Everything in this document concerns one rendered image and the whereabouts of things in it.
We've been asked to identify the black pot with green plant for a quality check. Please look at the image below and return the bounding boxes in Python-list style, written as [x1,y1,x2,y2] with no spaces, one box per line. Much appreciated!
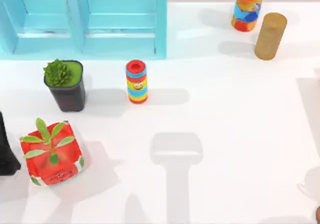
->
[42,58,86,113]

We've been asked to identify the red yellow blue striped can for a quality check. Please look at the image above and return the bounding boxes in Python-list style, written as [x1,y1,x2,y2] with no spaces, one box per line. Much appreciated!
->
[125,59,148,105]

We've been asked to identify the light blue rack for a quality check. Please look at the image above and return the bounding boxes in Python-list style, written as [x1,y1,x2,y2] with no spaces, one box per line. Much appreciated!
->
[0,0,168,61]

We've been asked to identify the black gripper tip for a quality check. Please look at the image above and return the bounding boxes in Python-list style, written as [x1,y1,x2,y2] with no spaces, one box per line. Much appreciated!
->
[0,111,22,176]

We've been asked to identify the brown cylinder can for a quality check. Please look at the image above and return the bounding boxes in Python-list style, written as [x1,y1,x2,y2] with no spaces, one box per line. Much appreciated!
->
[254,12,288,61]

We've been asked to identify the orange and blue can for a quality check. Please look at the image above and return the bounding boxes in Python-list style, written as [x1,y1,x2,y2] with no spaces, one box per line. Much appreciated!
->
[230,0,265,32]

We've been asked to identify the red pot with leafy plant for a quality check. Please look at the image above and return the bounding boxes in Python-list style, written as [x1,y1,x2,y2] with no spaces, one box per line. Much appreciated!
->
[19,117,85,186]

